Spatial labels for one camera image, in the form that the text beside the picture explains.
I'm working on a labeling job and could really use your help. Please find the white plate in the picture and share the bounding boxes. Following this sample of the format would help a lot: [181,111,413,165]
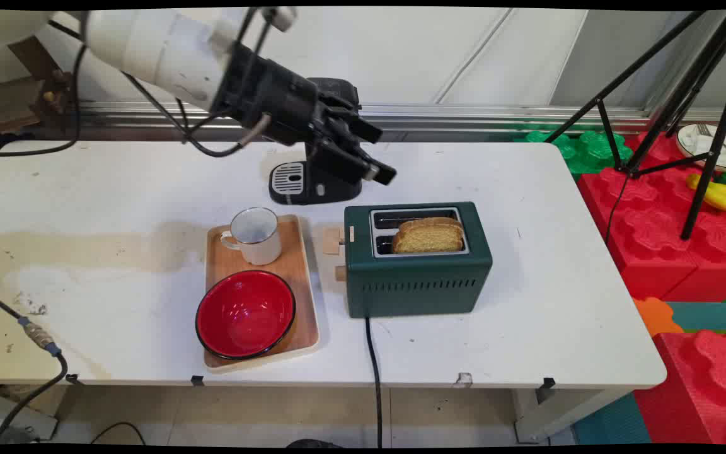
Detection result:
[676,122,726,173]

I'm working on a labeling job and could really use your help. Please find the metal fork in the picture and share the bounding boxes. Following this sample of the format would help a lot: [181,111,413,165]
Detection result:
[696,123,726,166]

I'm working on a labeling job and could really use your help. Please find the large red foam block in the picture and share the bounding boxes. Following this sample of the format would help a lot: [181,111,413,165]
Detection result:
[575,129,726,304]

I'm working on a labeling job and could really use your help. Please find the yellow toy banana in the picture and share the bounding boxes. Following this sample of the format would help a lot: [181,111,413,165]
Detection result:
[685,173,726,219]

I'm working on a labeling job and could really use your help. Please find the thin black floor cable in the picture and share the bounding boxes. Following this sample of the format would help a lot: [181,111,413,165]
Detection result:
[88,421,147,446]

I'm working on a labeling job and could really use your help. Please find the red bowl with black rim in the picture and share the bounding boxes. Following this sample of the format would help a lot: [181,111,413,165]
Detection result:
[194,269,297,361]

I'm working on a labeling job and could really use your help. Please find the teal foam mat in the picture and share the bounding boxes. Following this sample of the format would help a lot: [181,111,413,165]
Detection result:
[665,301,726,334]

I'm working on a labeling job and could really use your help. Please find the white table leg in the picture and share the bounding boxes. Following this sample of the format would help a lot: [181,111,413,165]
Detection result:
[513,387,636,444]

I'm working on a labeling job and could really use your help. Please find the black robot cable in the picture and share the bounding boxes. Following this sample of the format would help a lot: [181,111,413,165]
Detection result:
[0,11,272,160]

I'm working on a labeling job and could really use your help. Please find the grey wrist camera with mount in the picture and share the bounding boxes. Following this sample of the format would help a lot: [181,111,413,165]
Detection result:
[260,7,299,33]

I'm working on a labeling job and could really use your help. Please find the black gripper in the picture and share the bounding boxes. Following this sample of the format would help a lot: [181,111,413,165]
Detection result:
[212,41,398,187]

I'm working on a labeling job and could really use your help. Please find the aluminium wall rail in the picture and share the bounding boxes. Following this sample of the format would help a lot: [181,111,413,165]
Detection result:
[78,100,726,137]

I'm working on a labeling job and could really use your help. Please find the black toaster power cord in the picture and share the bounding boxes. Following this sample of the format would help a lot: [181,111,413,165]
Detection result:
[364,315,384,449]

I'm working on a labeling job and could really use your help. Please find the black cable with metal connector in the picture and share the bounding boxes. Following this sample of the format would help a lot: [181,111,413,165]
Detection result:
[0,284,69,443]

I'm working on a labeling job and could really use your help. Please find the toast bread slice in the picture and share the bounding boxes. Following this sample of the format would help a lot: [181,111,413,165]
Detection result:
[391,216,465,255]

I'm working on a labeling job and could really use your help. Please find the black tripod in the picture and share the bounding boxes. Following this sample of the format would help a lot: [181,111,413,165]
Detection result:
[543,9,726,242]

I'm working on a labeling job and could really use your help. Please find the black coffee machine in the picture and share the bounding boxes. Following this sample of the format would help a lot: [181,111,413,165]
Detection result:
[268,77,364,206]

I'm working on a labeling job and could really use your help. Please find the brown wooden furniture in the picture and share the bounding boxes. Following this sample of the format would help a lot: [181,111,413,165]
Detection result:
[0,34,81,137]

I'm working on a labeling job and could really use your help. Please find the orange foam piece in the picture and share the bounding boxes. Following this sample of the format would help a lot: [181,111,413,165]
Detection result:
[631,296,686,339]

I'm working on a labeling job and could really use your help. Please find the green foam block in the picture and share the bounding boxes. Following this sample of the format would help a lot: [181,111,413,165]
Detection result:
[514,129,635,177]

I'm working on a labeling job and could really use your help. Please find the thin black tripod cable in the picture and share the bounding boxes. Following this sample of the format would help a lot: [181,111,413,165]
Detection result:
[603,172,630,248]

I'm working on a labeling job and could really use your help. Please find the wooden toaster lever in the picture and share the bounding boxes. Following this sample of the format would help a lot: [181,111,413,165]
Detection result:
[321,226,346,257]

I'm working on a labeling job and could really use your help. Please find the green toaster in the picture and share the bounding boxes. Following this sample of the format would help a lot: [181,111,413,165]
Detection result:
[343,201,494,319]

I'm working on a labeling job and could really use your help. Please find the wooden tray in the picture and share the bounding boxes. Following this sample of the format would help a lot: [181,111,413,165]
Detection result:
[202,214,321,375]

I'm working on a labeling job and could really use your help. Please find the white enamel mug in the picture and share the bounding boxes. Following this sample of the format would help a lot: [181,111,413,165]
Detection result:
[219,206,283,267]

